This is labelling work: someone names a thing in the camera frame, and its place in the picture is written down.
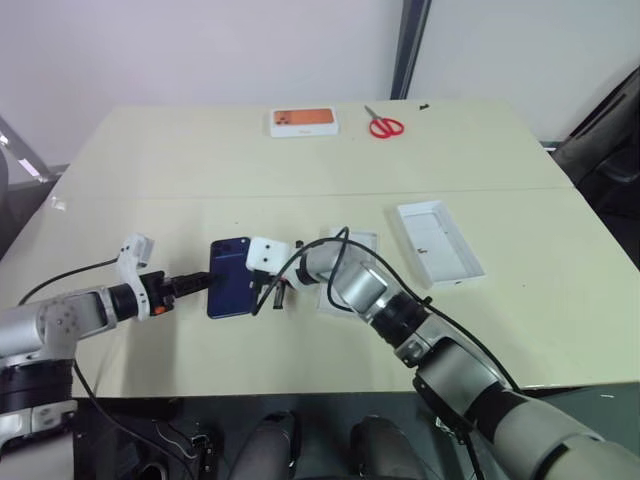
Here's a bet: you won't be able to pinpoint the white phone box base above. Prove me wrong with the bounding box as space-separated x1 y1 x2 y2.
383 199 487 291

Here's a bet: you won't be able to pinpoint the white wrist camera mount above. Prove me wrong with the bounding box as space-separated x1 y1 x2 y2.
116 232 157 321
246 235 293 274

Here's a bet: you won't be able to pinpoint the dark rounded shape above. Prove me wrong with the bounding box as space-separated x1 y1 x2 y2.
231 409 302 480
348 414 427 480

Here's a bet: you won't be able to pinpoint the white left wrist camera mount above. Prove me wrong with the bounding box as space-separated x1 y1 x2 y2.
116 232 157 321

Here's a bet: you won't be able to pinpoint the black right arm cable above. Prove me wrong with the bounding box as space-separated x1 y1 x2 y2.
251 226 522 480

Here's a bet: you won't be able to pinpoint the dark blue smartphone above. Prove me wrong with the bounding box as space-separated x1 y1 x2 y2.
206 236 260 319

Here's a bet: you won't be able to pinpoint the black office chair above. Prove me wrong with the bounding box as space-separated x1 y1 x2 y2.
549 63 640 274

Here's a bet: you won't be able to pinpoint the phone box with orange print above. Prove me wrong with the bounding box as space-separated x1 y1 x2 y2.
269 105 344 139

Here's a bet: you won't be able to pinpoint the black equipment base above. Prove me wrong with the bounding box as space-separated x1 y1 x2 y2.
72 397 241 480

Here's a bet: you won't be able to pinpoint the dark vertical pole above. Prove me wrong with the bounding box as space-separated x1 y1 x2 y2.
388 0 434 100

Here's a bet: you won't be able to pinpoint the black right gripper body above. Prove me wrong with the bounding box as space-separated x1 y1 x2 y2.
248 268 275 300

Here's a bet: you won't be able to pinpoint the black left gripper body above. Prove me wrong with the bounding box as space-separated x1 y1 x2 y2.
141 270 176 316

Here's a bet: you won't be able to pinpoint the red handled scissors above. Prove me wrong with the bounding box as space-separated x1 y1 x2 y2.
363 104 405 140

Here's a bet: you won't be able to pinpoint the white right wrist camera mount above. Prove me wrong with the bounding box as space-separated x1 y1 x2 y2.
246 235 293 274

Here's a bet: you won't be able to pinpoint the grey metal frame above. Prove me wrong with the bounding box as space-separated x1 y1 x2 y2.
0 113 65 187

